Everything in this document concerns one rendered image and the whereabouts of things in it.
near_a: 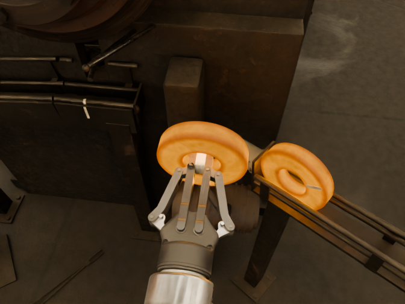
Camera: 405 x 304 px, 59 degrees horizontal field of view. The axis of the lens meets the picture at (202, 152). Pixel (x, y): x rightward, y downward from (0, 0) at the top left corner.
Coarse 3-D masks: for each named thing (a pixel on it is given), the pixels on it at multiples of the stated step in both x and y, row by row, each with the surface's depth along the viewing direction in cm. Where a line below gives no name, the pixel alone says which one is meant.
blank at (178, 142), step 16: (176, 128) 56; (192, 128) 54; (208, 128) 54; (224, 128) 55; (160, 144) 57; (176, 144) 55; (192, 144) 55; (208, 144) 54; (224, 144) 54; (240, 144) 56; (160, 160) 60; (176, 160) 60; (224, 160) 57; (240, 160) 57; (224, 176) 62; (240, 176) 61
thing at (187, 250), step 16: (176, 224) 51; (192, 224) 51; (208, 224) 51; (176, 240) 50; (192, 240) 50; (208, 240) 50; (160, 256) 48; (176, 256) 46; (192, 256) 46; (208, 256) 47; (208, 272) 46
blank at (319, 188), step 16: (288, 144) 69; (272, 160) 71; (288, 160) 68; (304, 160) 65; (320, 160) 66; (272, 176) 75; (288, 176) 75; (304, 176) 67; (320, 176) 65; (288, 192) 74; (304, 192) 70; (320, 192) 67; (320, 208) 70
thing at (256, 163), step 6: (270, 144) 75; (264, 150) 74; (258, 156) 73; (252, 162) 73; (258, 162) 74; (252, 168) 74; (258, 168) 76; (252, 174) 76; (252, 180) 78; (252, 186) 79
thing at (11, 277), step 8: (0, 240) 137; (0, 248) 135; (8, 248) 135; (0, 256) 133; (8, 256) 133; (0, 264) 132; (8, 264) 132; (0, 272) 130; (8, 272) 130; (0, 280) 128; (8, 280) 128; (16, 280) 129
